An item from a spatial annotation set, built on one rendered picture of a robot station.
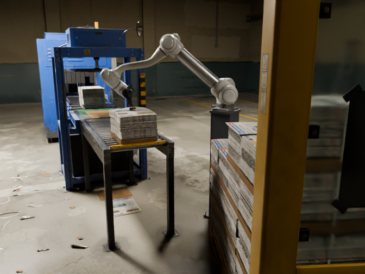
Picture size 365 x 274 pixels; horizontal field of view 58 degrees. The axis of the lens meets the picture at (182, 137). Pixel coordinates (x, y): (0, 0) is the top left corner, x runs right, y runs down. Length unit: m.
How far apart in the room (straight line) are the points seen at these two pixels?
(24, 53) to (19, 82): 0.90
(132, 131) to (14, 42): 8.91
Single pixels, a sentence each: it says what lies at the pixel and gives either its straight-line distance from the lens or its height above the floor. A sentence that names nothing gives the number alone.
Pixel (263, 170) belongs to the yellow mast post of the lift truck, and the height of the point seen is 1.19.
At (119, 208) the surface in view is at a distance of 3.36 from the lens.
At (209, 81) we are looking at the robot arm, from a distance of 2.62.
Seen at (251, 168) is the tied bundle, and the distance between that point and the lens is 1.54.
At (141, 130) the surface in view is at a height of 0.91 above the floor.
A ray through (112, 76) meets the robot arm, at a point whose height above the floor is 1.29.
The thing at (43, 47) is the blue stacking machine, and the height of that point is 1.62.
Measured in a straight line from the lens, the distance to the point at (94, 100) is 4.47.
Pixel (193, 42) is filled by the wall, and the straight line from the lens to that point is 12.34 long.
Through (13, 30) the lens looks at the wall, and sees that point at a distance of 11.15.
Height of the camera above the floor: 1.43
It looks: 13 degrees down
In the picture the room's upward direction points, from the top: straight up
